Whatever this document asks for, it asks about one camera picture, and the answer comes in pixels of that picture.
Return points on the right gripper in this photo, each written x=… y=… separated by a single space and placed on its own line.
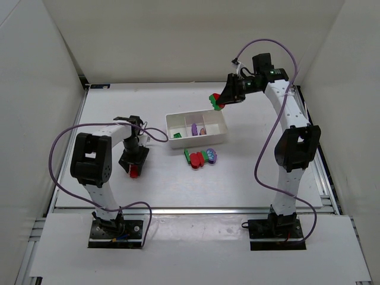
x=232 y=88

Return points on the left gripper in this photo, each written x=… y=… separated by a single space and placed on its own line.
x=133 y=157

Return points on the red green lego stack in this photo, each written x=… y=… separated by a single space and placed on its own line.
x=213 y=100

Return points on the purple rounded lego piece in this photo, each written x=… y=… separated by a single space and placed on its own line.
x=194 y=129

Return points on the red lego brick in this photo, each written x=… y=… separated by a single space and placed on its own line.
x=134 y=171

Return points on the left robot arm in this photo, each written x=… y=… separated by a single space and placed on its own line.
x=91 y=163

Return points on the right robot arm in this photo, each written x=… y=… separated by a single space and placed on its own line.
x=298 y=143

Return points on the white divided plastic tray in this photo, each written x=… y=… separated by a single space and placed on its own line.
x=213 y=122

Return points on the red green lego cluster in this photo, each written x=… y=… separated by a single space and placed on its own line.
x=196 y=159

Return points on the purple paw lego piece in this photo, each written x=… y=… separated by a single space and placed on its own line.
x=211 y=155

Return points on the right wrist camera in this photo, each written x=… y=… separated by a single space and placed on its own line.
x=237 y=65

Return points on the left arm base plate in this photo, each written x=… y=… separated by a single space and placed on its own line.
x=128 y=235

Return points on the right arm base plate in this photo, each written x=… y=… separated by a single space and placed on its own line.
x=263 y=238

